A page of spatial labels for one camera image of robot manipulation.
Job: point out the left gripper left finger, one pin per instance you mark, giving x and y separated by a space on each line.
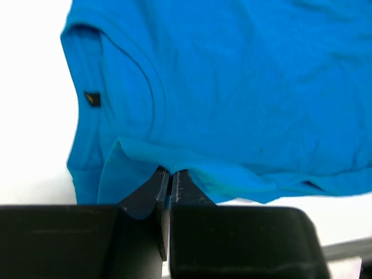
127 240

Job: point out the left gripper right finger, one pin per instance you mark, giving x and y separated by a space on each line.
211 241

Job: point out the blue t shirt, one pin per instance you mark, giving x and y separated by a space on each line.
255 99

